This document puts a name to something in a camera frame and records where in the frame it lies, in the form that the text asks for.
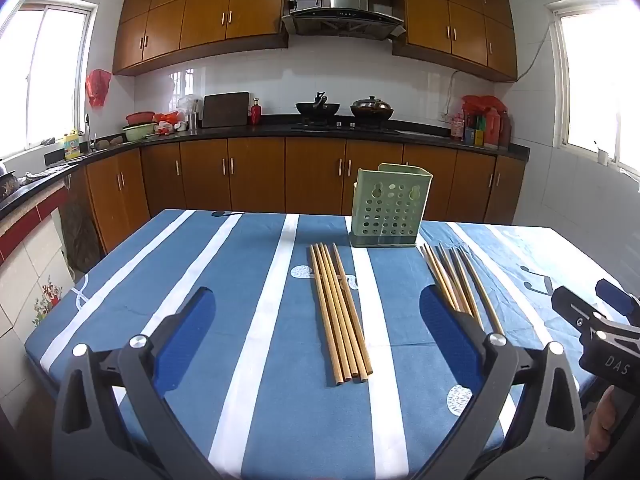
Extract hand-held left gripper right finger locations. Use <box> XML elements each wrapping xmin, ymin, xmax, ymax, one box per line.
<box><xmin>419</xmin><ymin>284</ymin><xmax>586</xmax><ymax>480</ymax></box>

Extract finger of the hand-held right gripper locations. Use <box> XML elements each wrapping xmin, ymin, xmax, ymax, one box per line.
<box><xmin>551</xmin><ymin>286</ymin><xmax>610</xmax><ymax>332</ymax></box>
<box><xmin>595</xmin><ymin>279</ymin><xmax>640</xmax><ymax>317</ymax></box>

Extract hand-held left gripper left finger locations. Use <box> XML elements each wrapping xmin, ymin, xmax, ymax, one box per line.
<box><xmin>52</xmin><ymin>286</ymin><xmax>223</xmax><ymax>480</ymax></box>

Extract bundle of wooden chopsticks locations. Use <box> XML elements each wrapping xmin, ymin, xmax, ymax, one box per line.
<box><xmin>309</xmin><ymin>242</ymin><xmax>375</xmax><ymax>387</ymax></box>
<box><xmin>419</xmin><ymin>242</ymin><xmax>506</xmax><ymax>337</ymax></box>

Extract green perforated utensil holder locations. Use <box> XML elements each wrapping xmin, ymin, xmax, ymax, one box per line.
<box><xmin>348</xmin><ymin>162</ymin><xmax>435</xmax><ymax>249</ymax></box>

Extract person's right hand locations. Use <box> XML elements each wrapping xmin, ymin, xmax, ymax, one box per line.
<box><xmin>584</xmin><ymin>388</ymin><xmax>620</xmax><ymax>464</ymax></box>

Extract dark brown sack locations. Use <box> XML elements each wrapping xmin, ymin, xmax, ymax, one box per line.
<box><xmin>62</xmin><ymin>200</ymin><xmax>107</xmax><ymax>272</ymax></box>

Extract blue white striped tablecloth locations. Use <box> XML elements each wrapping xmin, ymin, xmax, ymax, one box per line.
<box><xmin>25</xmin><ymin>208</ymin><xmax>608</xmax><ymax>480</ymax></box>

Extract brown wooden base cabinet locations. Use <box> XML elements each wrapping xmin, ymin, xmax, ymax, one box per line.
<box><xmin>65</xmin><ymin>135</ymin><xmax>526</xmax><ymax>256</ymax></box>

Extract large red jug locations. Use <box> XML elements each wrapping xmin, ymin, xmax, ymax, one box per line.
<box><xmin>482</xmin><ymin>107</ymin><xmax>501</xmax><ymax>149</ymax></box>

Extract small seasoning bottles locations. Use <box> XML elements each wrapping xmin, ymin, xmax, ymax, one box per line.
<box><xmin>464</xmin><ymin>115</ymin><xmax>484</xmax><ymax>146</ymax></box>

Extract green plastic basin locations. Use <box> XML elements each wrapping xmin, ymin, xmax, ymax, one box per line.
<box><xmin>122</xmin><ymin>122</ymin><xmax>157</xmax><ymax>142</ymax></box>

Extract red and white dish pile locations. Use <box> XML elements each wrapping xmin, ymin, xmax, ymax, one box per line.
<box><xmin>154</xmin><ymin>111</ymin><xmax>189</xmax><ymax>136</ymax></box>

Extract black kitchen countertop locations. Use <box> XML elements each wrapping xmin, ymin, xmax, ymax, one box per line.
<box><xmin>0</xmin><ymin>115</ymin><xmax>531</xmax><ymax>211</ymax></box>

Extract grey dish cloth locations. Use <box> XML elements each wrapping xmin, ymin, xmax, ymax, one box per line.
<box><xmin>22</xmin><ymin>166</ymin><xmax>67</xmax><ymax>182</ymax></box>

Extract yellow dish soap bottle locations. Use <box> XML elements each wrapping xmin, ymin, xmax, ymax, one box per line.
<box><xmin>63</xmin><ymin>130</ymin><xmax>84</xmax><ymax>162</ymax></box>

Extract sliding window with cup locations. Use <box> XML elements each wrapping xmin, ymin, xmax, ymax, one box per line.
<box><xmin>545</xmin><ymin>0</ymin><xmax>640</xmax><ymax>181</ymax></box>

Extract black gas stove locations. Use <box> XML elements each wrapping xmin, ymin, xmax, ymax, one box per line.
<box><xmin>291</xmin><ymin>119</ymin><xmax>401</xmax><ymax>135</ymax></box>

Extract dark cutting board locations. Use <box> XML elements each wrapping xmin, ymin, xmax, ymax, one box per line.
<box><xmin>201</xmin><ymin>91</ymin><xmax>251</xmax><ymax>129</ymax></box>

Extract brown clay pot with lid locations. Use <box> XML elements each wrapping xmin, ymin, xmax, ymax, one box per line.
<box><xmin>349</xmin><ymin>95</ymin><xmax>395</xmax><ymax>121</ymax></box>

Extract black wok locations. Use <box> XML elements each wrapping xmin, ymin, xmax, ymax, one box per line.
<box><xmin>295</xmin><ymin>91</ymin><xmax>341</xmax><ymax>116</ymax></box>

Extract hanging red plastic bag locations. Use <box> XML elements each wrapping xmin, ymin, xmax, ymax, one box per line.
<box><xmin>86</xmin><ymin>68</ymin><xmax>112</xmax><ymax>108</ymax></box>

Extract sliding window beside sink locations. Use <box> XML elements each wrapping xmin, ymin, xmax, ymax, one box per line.
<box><xmin>0</xmin><ymin>2</ymin><xmax>98</xmax><ymax>161</ymax></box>

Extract chopsticks in holder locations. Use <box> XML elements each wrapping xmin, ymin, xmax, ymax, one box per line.
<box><xmin>112</xmin><ymin>0</ymin><xmax>290</xmax><ymax>77</ymax></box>

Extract brown wooden wall cabinet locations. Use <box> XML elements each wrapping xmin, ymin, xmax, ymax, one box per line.
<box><xmin>392</xmin><ymin>0</ymin><xmax>518</xmax><ymax>82</ymax></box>

